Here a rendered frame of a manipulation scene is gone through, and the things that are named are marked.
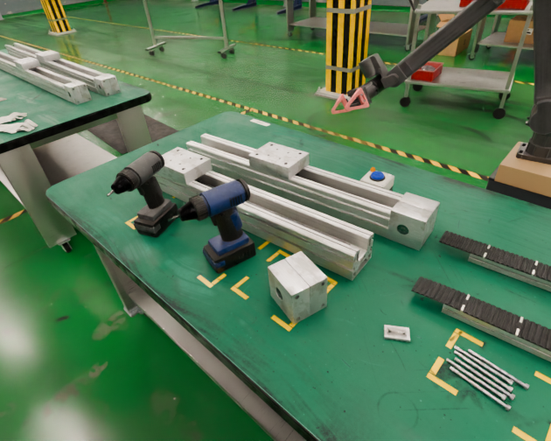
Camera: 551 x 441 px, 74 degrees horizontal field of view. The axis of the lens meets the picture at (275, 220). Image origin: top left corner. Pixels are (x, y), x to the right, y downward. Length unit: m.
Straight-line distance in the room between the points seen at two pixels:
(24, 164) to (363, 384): 1.97
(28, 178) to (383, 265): 1.88
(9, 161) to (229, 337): 1.70
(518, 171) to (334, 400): 0.91
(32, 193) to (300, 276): 1.81
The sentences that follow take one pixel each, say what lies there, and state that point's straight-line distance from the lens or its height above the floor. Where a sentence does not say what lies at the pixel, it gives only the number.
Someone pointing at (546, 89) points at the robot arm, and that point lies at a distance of 1.33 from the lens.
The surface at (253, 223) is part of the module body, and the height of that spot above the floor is 0.82.
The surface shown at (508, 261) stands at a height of 0.81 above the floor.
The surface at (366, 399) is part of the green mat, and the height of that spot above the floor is 0.78.
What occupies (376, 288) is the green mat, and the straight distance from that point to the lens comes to 0.90.
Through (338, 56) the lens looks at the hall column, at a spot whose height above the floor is 0.42.
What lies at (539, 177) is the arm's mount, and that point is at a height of 0.83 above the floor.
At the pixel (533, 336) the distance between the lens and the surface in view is 0.88.
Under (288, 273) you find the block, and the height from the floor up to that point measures 0.87.
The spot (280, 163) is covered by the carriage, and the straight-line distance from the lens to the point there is 1.12.
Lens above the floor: 1.44
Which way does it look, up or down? 38 degrees down
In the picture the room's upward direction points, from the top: 5 degrees counter-clockwise
